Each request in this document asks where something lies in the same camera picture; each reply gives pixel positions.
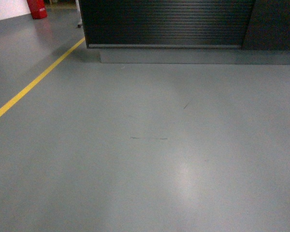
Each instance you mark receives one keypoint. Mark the red fire extinguisher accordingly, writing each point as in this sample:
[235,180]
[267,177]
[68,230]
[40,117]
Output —
[37,9]

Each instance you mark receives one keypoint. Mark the black checkout counter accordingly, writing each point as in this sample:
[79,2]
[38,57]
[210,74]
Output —
[188,31]

